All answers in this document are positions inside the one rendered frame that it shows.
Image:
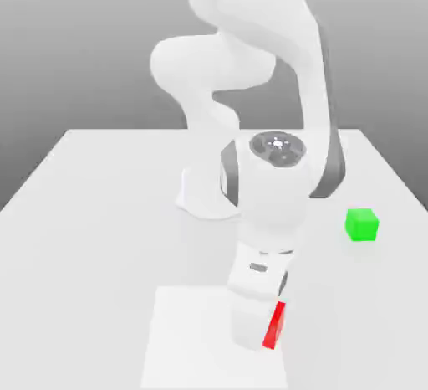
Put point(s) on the small green cube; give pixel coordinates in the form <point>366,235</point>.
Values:
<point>362,226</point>

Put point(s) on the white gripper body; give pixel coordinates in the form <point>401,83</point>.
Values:
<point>249,321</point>

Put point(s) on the small red cube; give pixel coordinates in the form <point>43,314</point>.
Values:
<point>275,326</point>

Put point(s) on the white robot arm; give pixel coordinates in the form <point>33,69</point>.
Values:
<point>254,62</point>

